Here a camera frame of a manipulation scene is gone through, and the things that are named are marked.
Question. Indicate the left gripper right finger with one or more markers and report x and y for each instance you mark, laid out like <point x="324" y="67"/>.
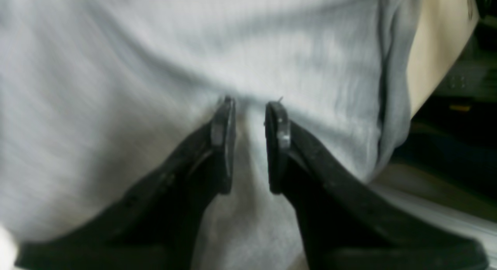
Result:
<point x="343" y="224"/>

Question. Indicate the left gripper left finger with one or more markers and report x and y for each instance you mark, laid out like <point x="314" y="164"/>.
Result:
<point x="154" y="225"/>

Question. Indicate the dark grey t-shirt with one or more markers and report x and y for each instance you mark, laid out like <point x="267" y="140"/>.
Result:
<point x="96" y="93"/>

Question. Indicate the left white bin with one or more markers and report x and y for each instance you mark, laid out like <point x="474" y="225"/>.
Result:
<point x="447" y="218"/>

